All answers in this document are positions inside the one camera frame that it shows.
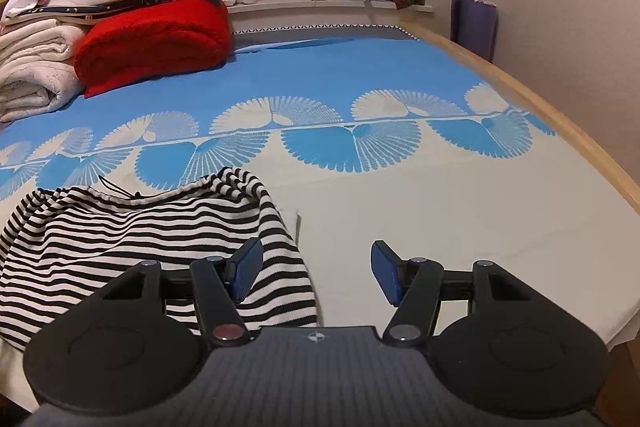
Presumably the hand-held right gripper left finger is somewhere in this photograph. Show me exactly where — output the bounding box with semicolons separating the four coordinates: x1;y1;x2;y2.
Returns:
102;238;263;348

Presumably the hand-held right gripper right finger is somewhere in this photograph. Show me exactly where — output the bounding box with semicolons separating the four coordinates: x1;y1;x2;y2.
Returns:
370;241;548;348

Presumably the black white striped hooded top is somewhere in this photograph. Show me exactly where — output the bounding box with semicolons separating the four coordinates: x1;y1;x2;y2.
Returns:
0;167;321;354

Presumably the blue patterned bed sheet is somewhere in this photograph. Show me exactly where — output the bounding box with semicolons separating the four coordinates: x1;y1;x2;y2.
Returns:
0;24;617;354

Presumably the red folded blanket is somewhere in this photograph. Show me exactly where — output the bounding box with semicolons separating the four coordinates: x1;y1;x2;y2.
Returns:
74;0;235;98

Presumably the purple board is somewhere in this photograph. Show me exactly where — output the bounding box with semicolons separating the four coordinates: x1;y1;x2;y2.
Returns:
451;0;500;62

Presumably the white windowsill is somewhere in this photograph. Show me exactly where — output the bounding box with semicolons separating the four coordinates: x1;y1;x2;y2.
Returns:
227;0;437;34

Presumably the white folded quilt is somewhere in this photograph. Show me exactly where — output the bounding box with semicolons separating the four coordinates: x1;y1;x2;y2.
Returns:
0;18;92;124

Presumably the dark starred folded bedding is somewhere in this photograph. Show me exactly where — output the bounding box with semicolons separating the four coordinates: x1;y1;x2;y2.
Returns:
4;0;190;26

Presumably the wooden bed frame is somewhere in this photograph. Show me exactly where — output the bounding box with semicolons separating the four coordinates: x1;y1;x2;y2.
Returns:
400;19;640;212

